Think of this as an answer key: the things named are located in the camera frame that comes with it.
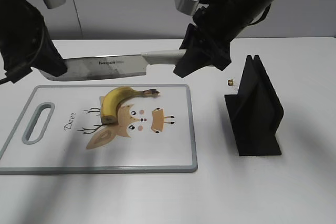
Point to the white grey deer cutting board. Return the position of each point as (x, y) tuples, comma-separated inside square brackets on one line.
[(59, 131)]

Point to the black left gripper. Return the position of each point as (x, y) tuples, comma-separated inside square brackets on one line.
[(25, 43)]

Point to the yellow banana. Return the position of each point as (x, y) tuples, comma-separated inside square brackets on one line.
[(111, 101)]

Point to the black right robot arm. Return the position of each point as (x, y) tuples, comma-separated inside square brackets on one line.
[(215, 24)]

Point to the white handled kitchen knife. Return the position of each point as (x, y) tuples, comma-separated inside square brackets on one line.
[(115, 66)]

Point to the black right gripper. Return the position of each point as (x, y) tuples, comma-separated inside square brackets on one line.
[(216, 24)]

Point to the small brass nut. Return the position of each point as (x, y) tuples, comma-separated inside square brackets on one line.
[(230, 82)]

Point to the black knife stand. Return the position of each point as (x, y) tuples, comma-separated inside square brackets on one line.
[(255, 112)]

